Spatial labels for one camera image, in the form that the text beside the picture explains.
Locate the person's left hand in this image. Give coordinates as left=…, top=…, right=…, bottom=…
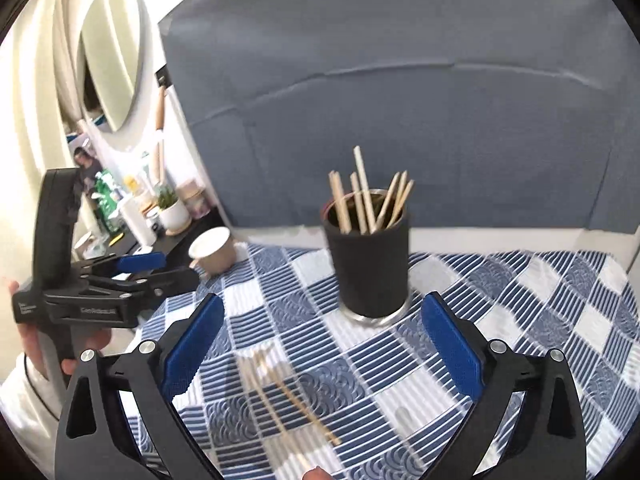
left=7, top=277, right=114, bottom=379

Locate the person's left forearm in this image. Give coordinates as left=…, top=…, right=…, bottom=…
left=0, top=352, right=69, bottom=467

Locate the small potted plant white pot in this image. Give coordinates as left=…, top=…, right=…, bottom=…
left=155, top=184, right=192, bottom=235

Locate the black side table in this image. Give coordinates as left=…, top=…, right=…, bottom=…
left=74, top=205, right=224, bottom=282

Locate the cream curtain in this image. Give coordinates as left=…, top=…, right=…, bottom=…
left=0, top=0, right=82, bottom=283

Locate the blue white patterned tablecloth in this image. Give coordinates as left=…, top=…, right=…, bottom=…
left=120, top=242, right=640, bottom=480

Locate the black metal cup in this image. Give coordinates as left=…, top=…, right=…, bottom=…
left=320, top=188, right=412, bottom=326

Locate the beige mug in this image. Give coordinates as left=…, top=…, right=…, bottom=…
left=188, top=226, right=237, bottom=276

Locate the printed picture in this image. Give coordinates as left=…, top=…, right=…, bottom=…
left=73, top=145, right=101, bottom=196

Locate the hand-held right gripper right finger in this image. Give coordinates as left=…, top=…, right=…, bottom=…
left=420, top=293, right=587, bottom=480

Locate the hanging wooden handle tool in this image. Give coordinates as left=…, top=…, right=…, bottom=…
left=151, top=67, right=171, bottom=189

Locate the bunch of wooden chopsticks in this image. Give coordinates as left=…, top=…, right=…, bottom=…
left=327, top=145, right=416, bottom=235

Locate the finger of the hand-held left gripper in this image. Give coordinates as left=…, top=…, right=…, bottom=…
left=72, top=252, right=167, bottom=282
left=90, top=267, right=200, bottom=307

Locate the blue grey upholstered headboard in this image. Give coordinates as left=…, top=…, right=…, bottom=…
left=158, top=0, right=640, bottom=235

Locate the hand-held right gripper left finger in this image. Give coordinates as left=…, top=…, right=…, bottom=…
left=54, top=293, right=226, bottom=480

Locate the oval wall mirror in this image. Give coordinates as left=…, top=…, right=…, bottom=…
left=76, top=0, right=151, bottom=134

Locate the green white packet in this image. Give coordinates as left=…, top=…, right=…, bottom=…
left=94, top=169, right=124, bottom=232

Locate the white paper roll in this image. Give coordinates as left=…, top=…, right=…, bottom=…
left=120, top=194, right=157, bottom=247

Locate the wooden chopstick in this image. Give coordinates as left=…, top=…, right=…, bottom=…
left=238, top=359, right=297, bottom=442
left=254, top=351, right=342, bottom=446

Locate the pink jar with wooden lid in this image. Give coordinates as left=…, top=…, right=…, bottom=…
left=177, top=179, right=210, bottom=220

